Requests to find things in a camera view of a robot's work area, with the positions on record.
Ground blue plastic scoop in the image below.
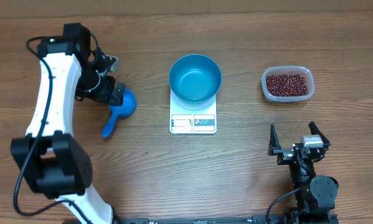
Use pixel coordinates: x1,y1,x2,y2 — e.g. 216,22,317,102
102,88,136,138

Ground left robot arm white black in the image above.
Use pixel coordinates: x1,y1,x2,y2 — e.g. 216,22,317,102
10,23,136,223

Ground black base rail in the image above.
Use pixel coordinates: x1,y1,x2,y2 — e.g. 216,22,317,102
120,213,339,224

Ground clear plastic container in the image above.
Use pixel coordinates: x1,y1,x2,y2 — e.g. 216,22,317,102
262,65,315,103

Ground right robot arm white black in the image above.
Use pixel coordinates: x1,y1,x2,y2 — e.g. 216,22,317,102
265,121,339,223

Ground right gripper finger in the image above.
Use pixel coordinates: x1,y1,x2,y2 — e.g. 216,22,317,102
267,124,281,155
308,121,331,148

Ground red adzuki beans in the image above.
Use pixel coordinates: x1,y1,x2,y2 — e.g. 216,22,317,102
265,73,308,96

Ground white digital kitchen scale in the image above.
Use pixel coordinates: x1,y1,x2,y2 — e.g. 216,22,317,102
169,91,217,134

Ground teal blue bowl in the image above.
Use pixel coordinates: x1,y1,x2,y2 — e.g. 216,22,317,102
168,54,222,104

